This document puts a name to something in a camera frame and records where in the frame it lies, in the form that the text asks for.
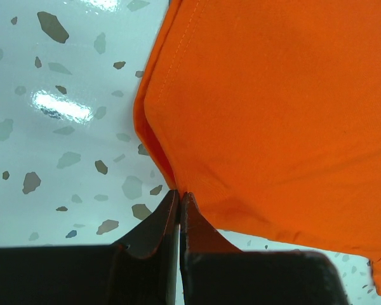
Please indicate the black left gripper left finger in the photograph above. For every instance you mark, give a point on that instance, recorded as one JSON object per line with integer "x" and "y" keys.
{"x": 138, "y": 268}

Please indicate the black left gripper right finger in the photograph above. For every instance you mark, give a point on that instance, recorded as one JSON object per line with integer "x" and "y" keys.
{"x": 214, "y": 271}

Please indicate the orange t shirt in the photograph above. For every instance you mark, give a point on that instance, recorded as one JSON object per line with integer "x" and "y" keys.
{"x": 269, "y": 112}

